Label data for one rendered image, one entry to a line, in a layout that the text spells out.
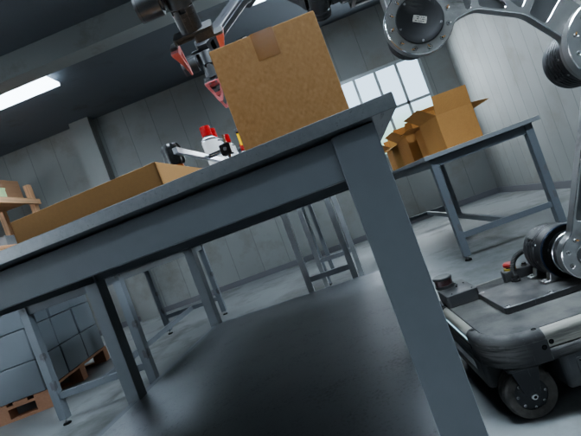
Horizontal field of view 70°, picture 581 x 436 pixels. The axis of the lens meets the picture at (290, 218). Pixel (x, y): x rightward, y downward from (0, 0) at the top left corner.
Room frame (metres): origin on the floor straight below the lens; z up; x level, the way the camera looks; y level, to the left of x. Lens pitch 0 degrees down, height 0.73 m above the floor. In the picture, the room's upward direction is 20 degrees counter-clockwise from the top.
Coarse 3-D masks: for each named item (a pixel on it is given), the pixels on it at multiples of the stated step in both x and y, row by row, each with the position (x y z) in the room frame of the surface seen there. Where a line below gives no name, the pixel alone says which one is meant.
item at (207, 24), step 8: (192, 8) 0.99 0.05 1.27; (176, 16) 0.98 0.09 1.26; (184, 16) 0.98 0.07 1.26; (192, 16) 0.99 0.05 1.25; (176, 24) 1.01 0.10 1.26; (184, 24) 0.99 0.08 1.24; (192, 24) 1.00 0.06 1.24; (200, 24) 1.01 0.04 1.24; (208, 24) 1.01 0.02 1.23; (184, 32) 1.01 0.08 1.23; (192, 32) 1.00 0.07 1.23; (200, 32) 1.00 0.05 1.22; (176, 40) 1.01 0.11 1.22; (184, 40) 1.01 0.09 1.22
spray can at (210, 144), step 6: (204, 126) 1.29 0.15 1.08; (204, 132) 1.29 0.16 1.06; (210, 132) 1.30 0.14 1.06; (204, 138) 1.29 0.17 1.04; (210, 138) 1.28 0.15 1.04; (216, 138) 1.30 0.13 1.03; (204, 144) 1.29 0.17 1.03; (210, 144) 1.28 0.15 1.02; (216, 144) 1.29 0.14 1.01; (204, 150) 1.29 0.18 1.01; (210, 150) 1.28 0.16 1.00; (216, 150) 1.28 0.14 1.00; (222, 156) 1.30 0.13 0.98; (210, 162) 1.29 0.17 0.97
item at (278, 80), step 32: (256, 32) 0.88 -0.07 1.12; (288, 32) 0.88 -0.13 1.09; (320, 32) 0.87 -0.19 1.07; (224, 64) 0.89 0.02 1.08; (256, 64) 0.88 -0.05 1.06; (288, 64) 0.88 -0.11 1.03; (320, 64) 0.88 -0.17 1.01; (256, 96) 0.89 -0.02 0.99; (288, 96) 0.88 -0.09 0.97; (320, 96) 0.88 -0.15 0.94; (256, 128) 0.89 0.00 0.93; (288, 128) 0.88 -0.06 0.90
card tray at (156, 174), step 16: (128, 176) 0.60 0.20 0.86; (144, 176) 0.60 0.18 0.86; (160, 176) 0.59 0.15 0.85; (176, 176) 0.65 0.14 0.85; (96, 192) 0.61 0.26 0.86; (112, 192) 0.61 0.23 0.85; (128, 192) 0.60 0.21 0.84; (48, 208) 0.63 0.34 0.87; (64, 208) 0.62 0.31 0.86; (80, 208) 0.62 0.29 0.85; (96, 208) 0.61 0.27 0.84; (16, 224) 0.64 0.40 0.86; (32, 224) 0.63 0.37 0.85; (48, 224) 0.63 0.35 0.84; (64, 224) 0.63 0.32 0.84; (16, 240) 0.64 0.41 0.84
